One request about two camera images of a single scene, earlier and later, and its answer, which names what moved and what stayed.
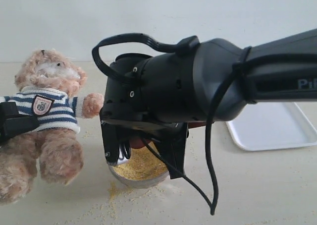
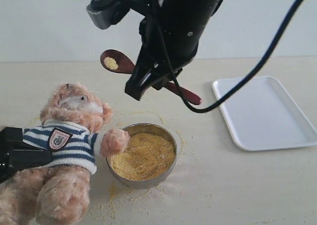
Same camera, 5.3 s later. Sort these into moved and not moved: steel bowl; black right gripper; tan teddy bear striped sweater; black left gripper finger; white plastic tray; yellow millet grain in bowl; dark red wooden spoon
Moved: dark red wooden spoon; black left gripper finger; black right gripper; tan teddy bear striped sweater
Not moved: steel bowl; white plastic tray; yellow millet grain in bowl
